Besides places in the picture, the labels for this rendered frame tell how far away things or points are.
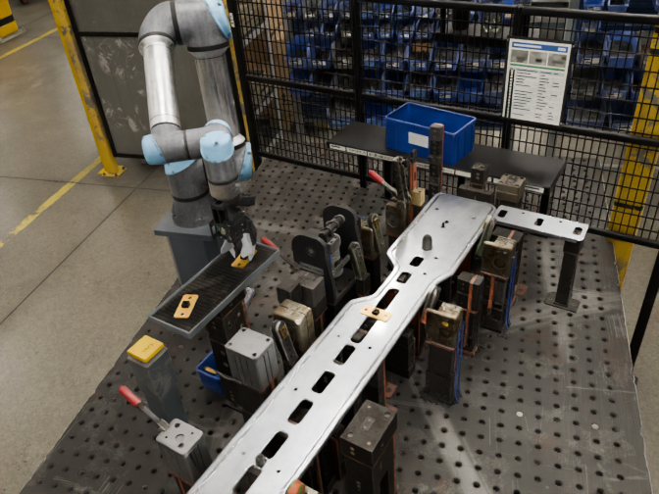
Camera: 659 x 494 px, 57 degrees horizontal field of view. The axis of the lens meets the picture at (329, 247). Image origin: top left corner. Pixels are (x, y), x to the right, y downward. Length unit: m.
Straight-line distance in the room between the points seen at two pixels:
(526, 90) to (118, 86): 2.97
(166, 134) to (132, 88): 2.90
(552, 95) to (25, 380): 2.66
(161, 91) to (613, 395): 1.51
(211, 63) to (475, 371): 1.20
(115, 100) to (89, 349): 1.93
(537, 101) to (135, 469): 1.76
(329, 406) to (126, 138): 3.51
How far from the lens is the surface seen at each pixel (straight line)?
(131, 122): 4.60
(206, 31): 1.76
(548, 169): 2.31
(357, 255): 1.77
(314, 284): 1.67
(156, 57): 1.71
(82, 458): 1.94
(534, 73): 2.29
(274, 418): 1.47
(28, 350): 3.51
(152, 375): 1.48
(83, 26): 4.49
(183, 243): 1.98
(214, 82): 1.80
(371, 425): 1.39
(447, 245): 1.93
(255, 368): 1.47
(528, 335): 2.09
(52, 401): 3.18
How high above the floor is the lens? 2.14
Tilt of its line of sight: 36 degrees down
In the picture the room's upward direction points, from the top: 5 degrees counter-clockwise
